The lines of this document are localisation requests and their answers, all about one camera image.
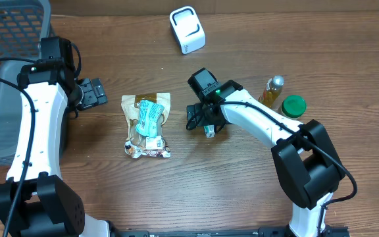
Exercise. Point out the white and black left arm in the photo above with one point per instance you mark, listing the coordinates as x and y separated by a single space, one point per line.
34 200

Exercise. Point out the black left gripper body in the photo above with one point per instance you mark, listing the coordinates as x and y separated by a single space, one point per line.
92 96

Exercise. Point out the beige brown paper pouch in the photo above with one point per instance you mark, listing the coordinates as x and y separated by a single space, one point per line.
130 106

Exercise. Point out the grey plastic mesh basket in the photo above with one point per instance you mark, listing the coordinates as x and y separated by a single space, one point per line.
22 24

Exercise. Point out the white barcode scanner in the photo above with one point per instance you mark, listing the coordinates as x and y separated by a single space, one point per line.
187 29

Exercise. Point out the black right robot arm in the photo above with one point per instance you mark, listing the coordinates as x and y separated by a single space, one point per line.
308 167

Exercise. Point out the clear bottle yellow liquid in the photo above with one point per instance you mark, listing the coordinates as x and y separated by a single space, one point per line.
273 89

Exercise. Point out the teal white snack packet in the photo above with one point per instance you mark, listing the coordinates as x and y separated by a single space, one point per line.
149 114

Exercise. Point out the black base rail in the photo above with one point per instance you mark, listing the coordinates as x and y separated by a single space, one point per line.
209 233

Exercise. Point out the green lid white jar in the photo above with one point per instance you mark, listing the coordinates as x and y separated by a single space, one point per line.
294 106

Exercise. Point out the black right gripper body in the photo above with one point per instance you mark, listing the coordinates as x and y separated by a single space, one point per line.
203 116

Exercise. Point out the brown patterned snack packet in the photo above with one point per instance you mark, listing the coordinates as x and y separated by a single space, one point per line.
151 147

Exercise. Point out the green white tissue pack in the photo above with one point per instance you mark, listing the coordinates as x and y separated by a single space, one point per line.
209 131

